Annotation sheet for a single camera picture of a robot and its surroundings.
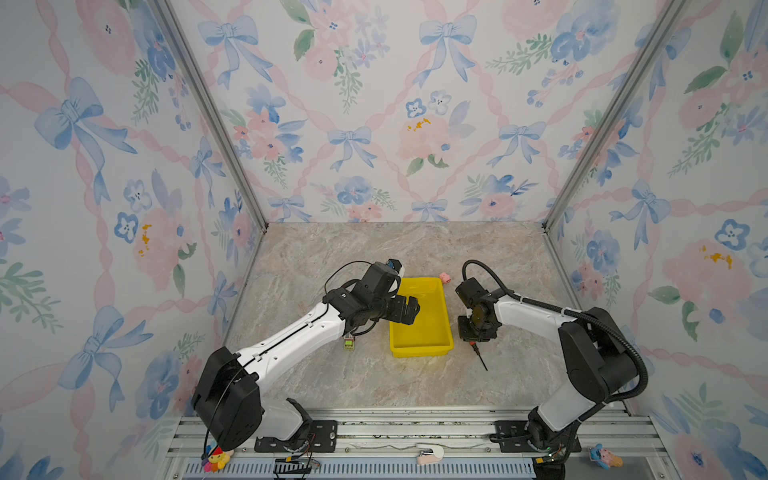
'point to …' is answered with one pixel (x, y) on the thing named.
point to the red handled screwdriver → (477, 351)
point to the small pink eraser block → (445, 277)
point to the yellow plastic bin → (431, 332)
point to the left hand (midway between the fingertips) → (407, 302)
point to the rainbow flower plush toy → (217, 460)
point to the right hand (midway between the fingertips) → (466, 334)
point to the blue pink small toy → (603, 457)
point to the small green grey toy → (349, 342)
